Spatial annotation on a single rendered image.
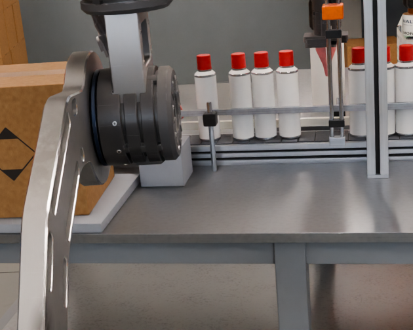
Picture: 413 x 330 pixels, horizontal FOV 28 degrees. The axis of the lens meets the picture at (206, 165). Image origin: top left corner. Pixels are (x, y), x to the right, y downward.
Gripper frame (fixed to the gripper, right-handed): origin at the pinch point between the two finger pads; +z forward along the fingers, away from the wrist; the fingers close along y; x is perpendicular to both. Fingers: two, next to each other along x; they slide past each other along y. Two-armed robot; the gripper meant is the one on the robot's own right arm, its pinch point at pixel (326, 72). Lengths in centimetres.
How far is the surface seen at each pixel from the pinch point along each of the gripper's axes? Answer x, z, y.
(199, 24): -415, 46, 110
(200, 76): 8.4, -1.9, 28.9
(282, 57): 7.5, -5.3, 9.6
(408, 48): 8.0, -6.3, -18.2
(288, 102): 8.4, 5.0, 8.8
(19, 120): 48, -3, 57
